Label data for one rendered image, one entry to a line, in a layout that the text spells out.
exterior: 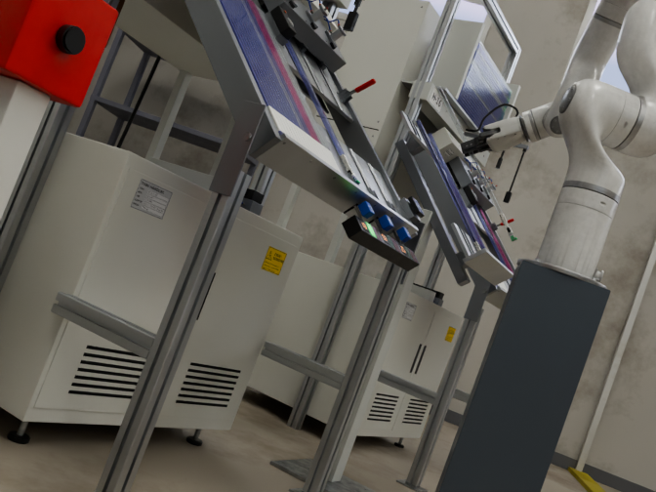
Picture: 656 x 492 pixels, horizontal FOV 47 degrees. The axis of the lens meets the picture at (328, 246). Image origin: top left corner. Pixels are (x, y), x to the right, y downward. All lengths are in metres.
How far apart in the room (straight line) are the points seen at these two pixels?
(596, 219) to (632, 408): 3.82
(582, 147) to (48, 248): 1.11
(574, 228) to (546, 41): 4.15
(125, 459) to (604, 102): 1.15
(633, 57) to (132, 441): 1.27
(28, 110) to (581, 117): 1.06
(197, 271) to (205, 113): 4.55
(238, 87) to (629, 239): 4.26
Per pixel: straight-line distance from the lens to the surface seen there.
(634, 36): 1.79
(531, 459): 1.58
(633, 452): 5.42
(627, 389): 5.38
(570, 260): 1.61
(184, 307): 1.31
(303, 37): 2.02
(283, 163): 1.42
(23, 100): 1.17
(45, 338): 1.58
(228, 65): 1.47
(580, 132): 1.67
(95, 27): 1.20
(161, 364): 1.32
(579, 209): 1.63
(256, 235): 1.90
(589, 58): 2.04
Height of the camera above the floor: 0.49
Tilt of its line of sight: 4 degrees up
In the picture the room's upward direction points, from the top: 21 degrees clockwise
